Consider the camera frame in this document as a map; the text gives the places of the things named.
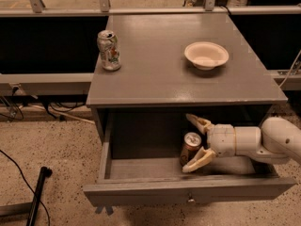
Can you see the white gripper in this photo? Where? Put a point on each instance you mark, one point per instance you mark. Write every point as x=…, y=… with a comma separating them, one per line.
x=221, y=139

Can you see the orange soda can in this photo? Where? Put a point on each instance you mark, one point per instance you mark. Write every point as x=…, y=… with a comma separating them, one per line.
x=191, y=145

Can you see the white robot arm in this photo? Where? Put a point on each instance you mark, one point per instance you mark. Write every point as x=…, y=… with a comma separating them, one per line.
x=275, y=142

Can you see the open grey top drawer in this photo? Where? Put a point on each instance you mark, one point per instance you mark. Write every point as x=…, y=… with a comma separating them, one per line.
x=140, y=164

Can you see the white green soda can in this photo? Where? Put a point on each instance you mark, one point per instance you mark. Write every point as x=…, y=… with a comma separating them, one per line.
x=107, y=42

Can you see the grey wooden cabinet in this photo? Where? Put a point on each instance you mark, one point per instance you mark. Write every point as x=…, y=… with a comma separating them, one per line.
x=154, y=71

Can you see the white paper bowl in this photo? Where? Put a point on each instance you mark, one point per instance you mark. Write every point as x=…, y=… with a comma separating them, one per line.
x=206, y=55

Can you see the black metal stand leg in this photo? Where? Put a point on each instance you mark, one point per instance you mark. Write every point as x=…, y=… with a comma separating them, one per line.
x=29, y=208

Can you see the grey metal railing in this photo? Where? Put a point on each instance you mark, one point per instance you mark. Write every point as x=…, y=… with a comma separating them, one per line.
x=103, y=3

